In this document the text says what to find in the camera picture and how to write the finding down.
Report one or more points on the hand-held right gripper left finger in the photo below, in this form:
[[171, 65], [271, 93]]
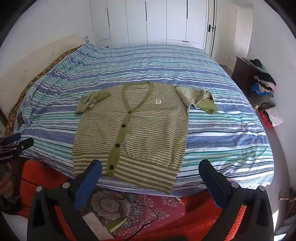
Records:
[[89, 179]]

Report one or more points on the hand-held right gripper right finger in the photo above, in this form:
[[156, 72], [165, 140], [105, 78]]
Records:
[[211, 182]]

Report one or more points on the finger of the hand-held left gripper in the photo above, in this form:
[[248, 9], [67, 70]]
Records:
[[14, 138], [23, 144]]

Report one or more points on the green striped cardigan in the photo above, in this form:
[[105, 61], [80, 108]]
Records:
[[138, 139]]

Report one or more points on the pile of clothes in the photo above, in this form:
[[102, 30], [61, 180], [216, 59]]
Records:
[[266, 81]]

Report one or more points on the person's left hand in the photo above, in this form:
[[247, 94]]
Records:
[[5, 182]]

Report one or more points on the orange shaggy rug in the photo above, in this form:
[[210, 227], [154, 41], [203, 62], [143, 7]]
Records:
[[46, 172]]

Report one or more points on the blue striped blanket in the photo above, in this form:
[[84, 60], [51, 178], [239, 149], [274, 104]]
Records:
[[219, 143]]

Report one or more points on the white paper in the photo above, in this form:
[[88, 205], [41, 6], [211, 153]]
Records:
[[92, 222]]

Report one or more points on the green notebook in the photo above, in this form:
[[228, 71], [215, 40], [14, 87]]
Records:
[[118, 223]]

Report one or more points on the orange patterned bedsheet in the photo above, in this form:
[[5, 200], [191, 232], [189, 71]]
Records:
[[30, 85]]

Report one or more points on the red patterned rug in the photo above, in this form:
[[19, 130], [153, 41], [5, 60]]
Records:
[[143, 208]]

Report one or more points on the red and white bag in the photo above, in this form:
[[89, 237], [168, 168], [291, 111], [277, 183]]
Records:
[[263, 117]]

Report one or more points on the beige headboard cushion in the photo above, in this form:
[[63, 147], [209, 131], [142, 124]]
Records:
[[34, 53]]

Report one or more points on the dark wooden nightstand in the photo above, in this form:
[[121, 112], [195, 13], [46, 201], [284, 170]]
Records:
[[242, 74]]

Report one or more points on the clear plastic bottle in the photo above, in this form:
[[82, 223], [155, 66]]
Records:
[[87, 39]]

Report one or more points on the white door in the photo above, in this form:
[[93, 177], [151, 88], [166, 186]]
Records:
[[225, 34]]

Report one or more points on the white wardrobe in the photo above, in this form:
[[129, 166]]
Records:
[[157, 20]]

